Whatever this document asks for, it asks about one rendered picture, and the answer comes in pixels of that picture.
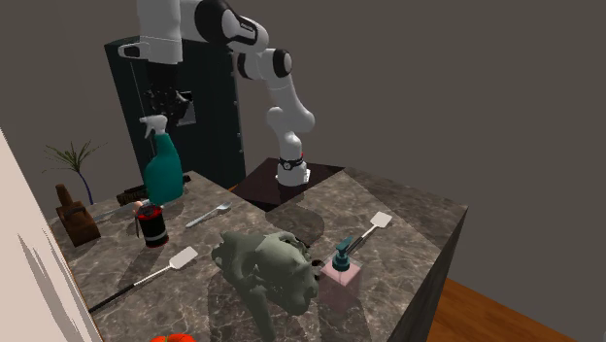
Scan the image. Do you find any teal spray bottle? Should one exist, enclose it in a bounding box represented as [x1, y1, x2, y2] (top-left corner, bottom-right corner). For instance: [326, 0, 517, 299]
[139, 114, 185, 208]

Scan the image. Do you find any dark brush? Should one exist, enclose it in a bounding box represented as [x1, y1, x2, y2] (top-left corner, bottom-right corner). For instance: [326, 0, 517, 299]
[115, 174, 192, 206]

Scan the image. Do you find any green potted plant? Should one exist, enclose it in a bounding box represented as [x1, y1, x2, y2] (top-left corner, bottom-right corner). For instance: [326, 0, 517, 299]
[43, 140, 108, 206]

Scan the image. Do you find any silver knife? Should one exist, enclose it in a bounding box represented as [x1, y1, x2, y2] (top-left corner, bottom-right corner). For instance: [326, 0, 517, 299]
[91, 198, 153, 224]

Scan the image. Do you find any silver fork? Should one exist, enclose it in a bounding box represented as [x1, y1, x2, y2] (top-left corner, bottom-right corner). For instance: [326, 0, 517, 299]
[185, 200, 234, 230]

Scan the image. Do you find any dark robot stand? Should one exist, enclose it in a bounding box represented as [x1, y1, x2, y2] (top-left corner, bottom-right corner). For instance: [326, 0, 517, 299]
[231, 157, 347, 213]

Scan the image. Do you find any black cup with red rim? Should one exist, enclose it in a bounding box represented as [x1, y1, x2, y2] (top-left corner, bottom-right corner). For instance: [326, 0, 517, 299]
[134, 204, 171, 250]

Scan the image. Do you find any brown wooden block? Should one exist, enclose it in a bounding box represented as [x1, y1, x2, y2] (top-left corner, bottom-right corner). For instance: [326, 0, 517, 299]
[54, 183, 103, 249]

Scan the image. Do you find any grey-green animal figure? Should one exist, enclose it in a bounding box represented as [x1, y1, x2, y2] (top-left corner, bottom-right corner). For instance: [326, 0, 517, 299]
[210, 229, 321, 342]

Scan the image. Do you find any red round object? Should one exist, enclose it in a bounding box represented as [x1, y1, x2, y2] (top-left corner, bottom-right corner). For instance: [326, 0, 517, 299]
[150, 332, 198, 342]

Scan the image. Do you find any pink soap dispenser teal pump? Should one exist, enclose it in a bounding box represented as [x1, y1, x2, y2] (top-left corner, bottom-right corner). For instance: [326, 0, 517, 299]
[317, 235, 364, 310]

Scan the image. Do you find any white spatula with black handle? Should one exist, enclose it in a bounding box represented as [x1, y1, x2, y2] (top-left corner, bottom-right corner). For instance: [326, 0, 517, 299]
[87, 246, 199, 314]
[342, 211, 394, 257]

